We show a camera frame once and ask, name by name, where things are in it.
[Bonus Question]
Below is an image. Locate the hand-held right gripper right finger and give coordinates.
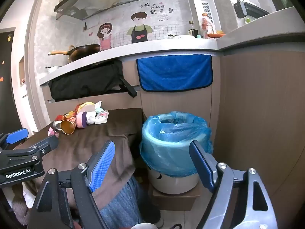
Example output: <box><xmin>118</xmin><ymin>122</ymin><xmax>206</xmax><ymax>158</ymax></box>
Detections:
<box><xmin>189</xmin><ymin>140</ymin><xmax>278</xmax><ymax>229</ymax></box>

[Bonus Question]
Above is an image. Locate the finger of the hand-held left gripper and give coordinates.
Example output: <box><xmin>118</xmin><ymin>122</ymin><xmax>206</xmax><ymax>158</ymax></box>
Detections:
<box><xmin>0</xmin><ymin>128</ymin><xmax>29</xmax><ymax>151</ymax></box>
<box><xmin>14</xmin><ymin>136</ymin><xmax>59</xmax><ymax>156</ymax></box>

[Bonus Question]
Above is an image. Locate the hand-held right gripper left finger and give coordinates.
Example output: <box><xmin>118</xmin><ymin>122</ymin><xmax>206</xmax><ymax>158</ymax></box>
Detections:
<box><xmin>27</xmin><ymin>140</ymin><xmax>116</xmax><ymax>229</ymax></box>

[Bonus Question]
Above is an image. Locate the white trash bin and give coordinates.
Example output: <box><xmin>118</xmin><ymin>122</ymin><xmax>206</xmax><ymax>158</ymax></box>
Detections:
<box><xmin>146</xmin><ymin>164</ymin><xmax>200</xmax><ymax>194</ymax></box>

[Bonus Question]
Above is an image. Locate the gold paper cup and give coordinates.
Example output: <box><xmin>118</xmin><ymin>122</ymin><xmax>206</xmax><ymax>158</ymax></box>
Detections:
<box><xmin>60</xmin><ymin>119</ymin><xmax>77</xmax><ymax>135</ymax></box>

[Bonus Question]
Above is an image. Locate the red patterned packet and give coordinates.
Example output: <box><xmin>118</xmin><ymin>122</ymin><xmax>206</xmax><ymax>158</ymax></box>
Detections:
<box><xmin>55</xmin><ymin>111</ymin><xmax>77</xmax><ymax>123</ymax></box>

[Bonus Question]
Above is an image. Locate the pink tape roll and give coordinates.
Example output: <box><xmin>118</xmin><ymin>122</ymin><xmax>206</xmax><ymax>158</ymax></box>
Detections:
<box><xmin>76</xmin><ymin>111</ymin><xmax>88</xmax><ymax>129</ymax></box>

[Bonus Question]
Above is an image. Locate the cardboard box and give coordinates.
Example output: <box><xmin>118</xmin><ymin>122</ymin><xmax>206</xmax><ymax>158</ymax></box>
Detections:
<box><xmin>149</xmin><ymin>184</ymin><xmax>201</xmax><ymax>211</ymax></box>

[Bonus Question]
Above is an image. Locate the grey-blue knitted cloth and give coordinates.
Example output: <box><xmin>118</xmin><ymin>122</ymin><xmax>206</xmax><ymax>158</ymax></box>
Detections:
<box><xmin>99</xmin><ymin>177</ymin><xmax>163</xmax><ymax>229</ymax></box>

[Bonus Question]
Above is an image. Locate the crumpled white paper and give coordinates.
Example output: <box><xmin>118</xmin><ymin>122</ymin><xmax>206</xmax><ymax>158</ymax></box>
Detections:
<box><xmin>86</xmin><ymin>101</ymin><xmax>103</xmax><ymax>125</ymax></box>

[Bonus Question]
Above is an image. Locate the dark door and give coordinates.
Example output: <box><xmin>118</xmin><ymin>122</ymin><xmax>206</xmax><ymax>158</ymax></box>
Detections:
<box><xmin>0</xmin><ymin>27</ymin><xmax>23</xmax><ymax>134</ymax></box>

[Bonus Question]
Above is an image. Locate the black bag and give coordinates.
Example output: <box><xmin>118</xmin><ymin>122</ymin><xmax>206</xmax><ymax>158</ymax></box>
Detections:
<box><xmin>48</xmin><ymin>60</ymin><xmax>138</xmax><ymax>102</ymax></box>

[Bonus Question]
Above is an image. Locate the white cup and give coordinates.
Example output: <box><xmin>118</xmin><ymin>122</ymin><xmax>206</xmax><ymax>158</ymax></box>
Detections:
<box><xmin>130</xmin><ymin>223</ymin><xmax>158</xmax><ymax>229</ymax></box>

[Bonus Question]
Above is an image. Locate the kitchen counter cabinet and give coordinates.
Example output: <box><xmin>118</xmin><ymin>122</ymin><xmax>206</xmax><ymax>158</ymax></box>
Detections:
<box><xmin>39</xmin><ymin>6</ymin><xmax>305</xmax><ymax>229</ymax></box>

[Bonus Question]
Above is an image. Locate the blue microfibre cloth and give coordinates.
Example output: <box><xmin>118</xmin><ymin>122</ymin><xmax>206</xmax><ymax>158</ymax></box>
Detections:
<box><xmin>136</xmin><ymin>54</ymin><xmax>213</xmax><ymax>92</ymax></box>

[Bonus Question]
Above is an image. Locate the white bowl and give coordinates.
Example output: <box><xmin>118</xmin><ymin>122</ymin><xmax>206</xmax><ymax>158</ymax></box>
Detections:
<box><xmin>168</xmin><ymin>35</ymin><xmax>196</xmax><ymax>41</ymax></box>

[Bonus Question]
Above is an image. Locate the orange plate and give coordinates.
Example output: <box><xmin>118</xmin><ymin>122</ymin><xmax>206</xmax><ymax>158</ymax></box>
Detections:
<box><xmin>207</xmin><ymin>31</ymin><xmax>226</xmax><ymax>39</ymax></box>

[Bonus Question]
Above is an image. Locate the glass range hood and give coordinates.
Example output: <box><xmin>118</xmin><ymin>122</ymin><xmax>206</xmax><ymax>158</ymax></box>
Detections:
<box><xmin>54</xmin><ymin>0</ymin><xmax>153</xmax><ymax>21</ymax></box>

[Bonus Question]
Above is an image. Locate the black knife rack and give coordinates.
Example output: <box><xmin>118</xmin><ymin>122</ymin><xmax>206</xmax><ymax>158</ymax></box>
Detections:
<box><xmin>233</xmin><ymin>0</ymin><xmax>248</xmax><ymax>19</ymax></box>

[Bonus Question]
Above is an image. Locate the black dish rack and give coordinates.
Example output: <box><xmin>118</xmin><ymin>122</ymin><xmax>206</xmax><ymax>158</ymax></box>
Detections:
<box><xmin>243</xmin><ymin>2</ymin><xmax>270</xmax><ymax>19</ymax></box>

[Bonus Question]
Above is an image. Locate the black wok with wooden handle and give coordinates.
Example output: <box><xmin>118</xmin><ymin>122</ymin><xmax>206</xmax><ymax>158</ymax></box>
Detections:
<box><xmin>49</xmin><ymin>44</ymin><xmax>102</xmax><ymax>62</ymax></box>

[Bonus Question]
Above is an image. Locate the cartoon wall poster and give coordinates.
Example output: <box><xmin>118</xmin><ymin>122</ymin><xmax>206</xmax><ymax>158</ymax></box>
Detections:
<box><xmin>79</xmin><ymin>0</ymin><xmax>191</xmax><ymax>52</ymax></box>

